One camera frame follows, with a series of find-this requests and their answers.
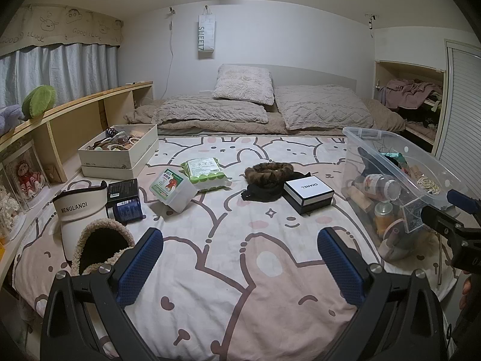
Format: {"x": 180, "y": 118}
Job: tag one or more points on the person's right hand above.
{"x": 468, "y": 289}

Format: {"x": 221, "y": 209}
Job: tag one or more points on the thin wooden stick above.
{"x": 438, "y": 263}

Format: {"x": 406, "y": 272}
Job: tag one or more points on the clear plastic storage bin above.
{"x": 357, "y": 133}

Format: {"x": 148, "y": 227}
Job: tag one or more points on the beige folded duvet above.
{"x": 383, "y": 118}

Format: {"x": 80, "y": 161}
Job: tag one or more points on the bunny printed bed sheet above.
{"x": 233, "y": 240}

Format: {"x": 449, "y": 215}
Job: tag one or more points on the green plush toy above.
{"x": 37, "y": 101}

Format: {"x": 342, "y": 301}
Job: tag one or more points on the pale blue curtain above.
{"x": 75, "y": 71}

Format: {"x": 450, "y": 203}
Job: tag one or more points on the green wet wipes pack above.
{"x": 204, "y": 171}

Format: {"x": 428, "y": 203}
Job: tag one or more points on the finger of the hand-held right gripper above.
{"x": 439, "y": 218}
{"x": 456, "y": 197}

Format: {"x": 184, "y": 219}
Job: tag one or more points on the pink clothes pile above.
{"x": 406, "y": 92}

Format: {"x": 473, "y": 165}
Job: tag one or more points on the quilted beige pillow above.
{"x": 323, "y": 107}
{"x": 210, "y": 111}

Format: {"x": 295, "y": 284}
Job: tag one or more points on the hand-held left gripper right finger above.
{"x": 338, "y": 267}

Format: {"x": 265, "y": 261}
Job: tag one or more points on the small black box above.
{"x": 122, "y": 190}

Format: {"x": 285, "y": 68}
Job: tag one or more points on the black wall clip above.
{"x": 371, "y": 20}

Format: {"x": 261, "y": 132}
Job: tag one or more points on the white plastic box green label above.
{"x": 176, "y": 195}

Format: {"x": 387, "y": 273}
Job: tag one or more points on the black feather headpiece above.
{"x": 375, "y": 158}

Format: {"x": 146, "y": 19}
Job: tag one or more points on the white floral ornament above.
{"x": 9, "y": 210}

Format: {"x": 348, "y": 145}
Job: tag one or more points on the wooden bedside shelf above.
{"x": 71, "y": 120}

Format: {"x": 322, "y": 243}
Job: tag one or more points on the beige fleece slipper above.
{"x": 112, "y": 229}

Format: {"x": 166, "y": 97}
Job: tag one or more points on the built-in closet shelf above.
{"x": 379, "y": 79}

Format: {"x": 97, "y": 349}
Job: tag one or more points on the blue jar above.
{"x": 127, "y": 210}

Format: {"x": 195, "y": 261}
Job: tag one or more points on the white hanging paper bag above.
{"x": 206, "y": 34}

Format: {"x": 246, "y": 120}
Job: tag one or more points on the playing card deck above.
{"x": 413, "y": 218}

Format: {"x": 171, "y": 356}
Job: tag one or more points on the white gift box black edges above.
{"x": 306, "y": 190}

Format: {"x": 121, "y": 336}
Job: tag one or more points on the beige printed curtain valance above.
{"x": 67, "y": 26}

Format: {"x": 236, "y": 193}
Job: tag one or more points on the fluffy white pillow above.
{"x": 244, "y": 84}

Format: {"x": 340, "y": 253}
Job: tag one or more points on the doll in clear case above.
{"x": 26, "y": 176}

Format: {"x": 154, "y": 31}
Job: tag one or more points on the white shoebox of accessories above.
{"x": 112, "y": 161}

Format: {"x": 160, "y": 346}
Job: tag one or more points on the teal fabric piece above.
{"x": 392, "y": 156}

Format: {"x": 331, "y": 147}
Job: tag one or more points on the white shutter door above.
{"x": 462, "y": 120}

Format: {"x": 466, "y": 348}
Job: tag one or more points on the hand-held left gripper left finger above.
{"x": 139, "y": 267}

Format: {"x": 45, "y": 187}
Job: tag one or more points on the clear plastic bottle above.
{"x": 375, "y": 188}

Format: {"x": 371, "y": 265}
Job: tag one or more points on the purple plush toy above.
{"x": 9, "y": 118}

